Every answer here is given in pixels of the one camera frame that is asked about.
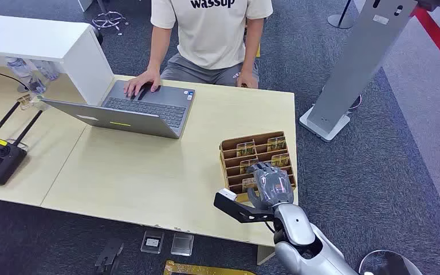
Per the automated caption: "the person's right hand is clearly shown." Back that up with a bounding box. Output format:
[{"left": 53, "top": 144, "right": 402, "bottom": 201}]
[{"left": 123, "top": 69, "right": 163, "bottom": 98}]

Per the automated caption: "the person's left hand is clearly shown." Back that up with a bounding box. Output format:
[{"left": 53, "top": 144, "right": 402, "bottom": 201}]
[{"left": 237, "top": 70, "right": 260, "bottom": 90}]

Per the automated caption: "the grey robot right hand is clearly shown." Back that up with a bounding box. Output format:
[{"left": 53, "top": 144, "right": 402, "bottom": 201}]
[{"left": 245, "top": 161, "right": 296, "bottom": 211}]

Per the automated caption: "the gold printed card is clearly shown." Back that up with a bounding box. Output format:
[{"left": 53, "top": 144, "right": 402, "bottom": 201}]
[
  {"left": 236, "top": 141, "right": 257, "bottom": 158},
  {"left": 239, "top": 158, "right": 260, "bottom": 175},
  {"left": 241, "top": 176, "right": 259, "bottom": 193},
  {"left": 267, "top": 136, "right": 287, "bottom": 152},
  {"left": 271, "top": 152, "right": 292, "bottom": 168}
]

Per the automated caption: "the wooden slotted card holder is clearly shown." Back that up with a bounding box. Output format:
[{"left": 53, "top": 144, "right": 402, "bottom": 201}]
[{"left": 219, "top": 131, "right": 298, "bottom": 204}]

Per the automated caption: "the person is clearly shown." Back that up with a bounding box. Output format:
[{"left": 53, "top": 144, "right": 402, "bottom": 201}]
[{"left": 123, "top": 0, "right": 274, "bottom": 98}]

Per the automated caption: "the grey laptop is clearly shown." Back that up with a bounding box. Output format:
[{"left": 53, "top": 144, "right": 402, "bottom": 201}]
[{"left": 41, "top": 80, "right": 197, "bottom": 140}]

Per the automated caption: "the chrome chair base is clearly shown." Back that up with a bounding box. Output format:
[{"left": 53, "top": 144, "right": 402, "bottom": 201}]
[{"left": 91, "top": 0, "right": 129, "bottom": 37}]

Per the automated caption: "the clear plastic water bottle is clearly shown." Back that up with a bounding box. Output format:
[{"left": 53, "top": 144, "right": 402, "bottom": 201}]
[
  {"left": 5, "top": 57, "right": 48, "bottom": 95},
  {"left": 34, "top": 59, "right": 60, "bottom": 81}
]

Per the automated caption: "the white desk shelf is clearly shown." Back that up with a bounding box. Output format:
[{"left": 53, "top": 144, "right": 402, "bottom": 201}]
[{"left": 0, "top": 13, "right": 115, "bottom": 107}]

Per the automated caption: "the grey floor socket cover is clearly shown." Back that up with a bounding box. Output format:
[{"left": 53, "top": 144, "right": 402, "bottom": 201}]
[{"left": 170, "top": 232, "right": 195, "bottom": 257}]

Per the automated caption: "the gold floor tape strip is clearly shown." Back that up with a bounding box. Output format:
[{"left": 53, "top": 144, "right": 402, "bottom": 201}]
[{"left": 163, "top": 260, "right": 257, "bottom": 275}]

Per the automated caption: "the grey kiosk stand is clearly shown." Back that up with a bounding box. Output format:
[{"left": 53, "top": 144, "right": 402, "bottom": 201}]
[{"left": 298, "top": 0, "right": 419, "bottom": 143}]

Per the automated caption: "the small clear plastic holder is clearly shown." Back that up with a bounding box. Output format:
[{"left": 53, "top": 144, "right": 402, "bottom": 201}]
[{"left": 16, "top": 93, "right": 36, "bottom": 111}]

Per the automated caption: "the round chrome-rimmed dark base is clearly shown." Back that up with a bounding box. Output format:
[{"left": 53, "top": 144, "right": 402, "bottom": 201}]
[{"left": 358, "top": 249, "right": 424, "bottom": 275}]

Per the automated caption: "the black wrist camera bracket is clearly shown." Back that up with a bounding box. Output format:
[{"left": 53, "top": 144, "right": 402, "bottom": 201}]
[{"left": 213, "top": 192, "right": 276, "bottom": 224}]

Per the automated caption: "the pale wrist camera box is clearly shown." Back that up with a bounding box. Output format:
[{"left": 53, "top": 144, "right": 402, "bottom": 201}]
[{"left": 218, "top": 188, "right": 238, "bottom": 202}]

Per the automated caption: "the grey stanchion post base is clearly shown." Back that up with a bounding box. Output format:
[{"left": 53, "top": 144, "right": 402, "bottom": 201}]
[{"left": 327, "top": 0, "right": 355, "bottom": 30}]

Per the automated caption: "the thin black cable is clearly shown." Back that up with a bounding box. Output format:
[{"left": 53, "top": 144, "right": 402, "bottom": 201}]
[{"left": 0, "top": 63, "right": 30, "bottom": 90}]

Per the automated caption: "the black bracket on floor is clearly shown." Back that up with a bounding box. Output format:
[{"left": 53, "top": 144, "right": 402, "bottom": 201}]
[{"left": 93, "top": 237, "right": 125, "bottom": 275}]

